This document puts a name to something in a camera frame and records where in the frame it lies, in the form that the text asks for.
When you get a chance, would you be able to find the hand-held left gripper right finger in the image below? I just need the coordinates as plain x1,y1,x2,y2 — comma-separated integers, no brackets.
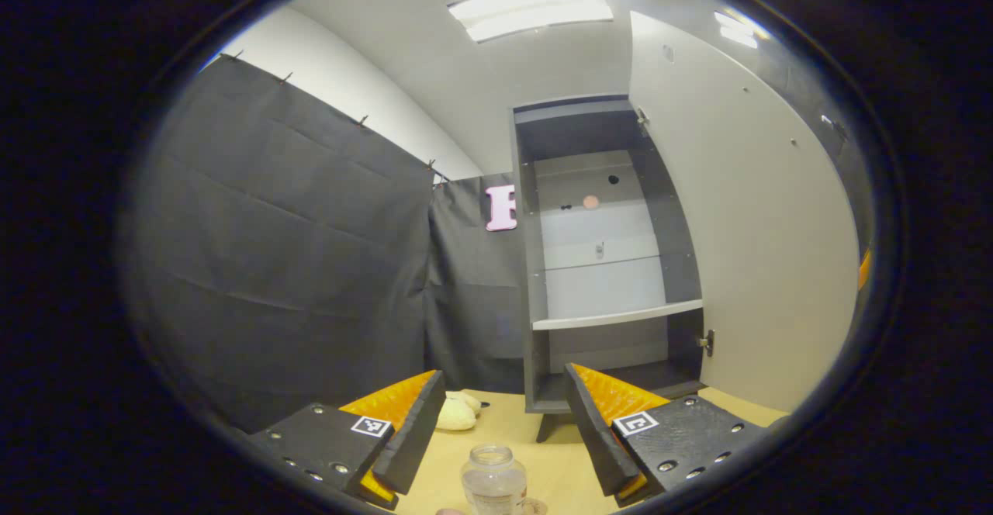
563,361,770,508

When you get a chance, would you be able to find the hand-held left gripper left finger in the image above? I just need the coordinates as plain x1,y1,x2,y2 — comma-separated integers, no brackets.
250,368,448,511

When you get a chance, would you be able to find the clear plastic bottle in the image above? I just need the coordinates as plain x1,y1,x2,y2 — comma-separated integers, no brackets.
461,444,528,515

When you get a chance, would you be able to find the white cabinet door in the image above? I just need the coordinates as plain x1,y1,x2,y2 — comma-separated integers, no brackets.
627,11,863,413

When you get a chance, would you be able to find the large beige bread lump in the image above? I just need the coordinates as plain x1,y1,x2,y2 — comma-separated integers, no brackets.
436,399,477,432

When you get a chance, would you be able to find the long ceiling light strip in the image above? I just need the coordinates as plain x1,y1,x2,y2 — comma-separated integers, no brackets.
714,9,773,49

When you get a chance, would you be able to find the large ceiling light panel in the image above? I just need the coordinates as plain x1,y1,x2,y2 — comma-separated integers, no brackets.
448,0,615,43

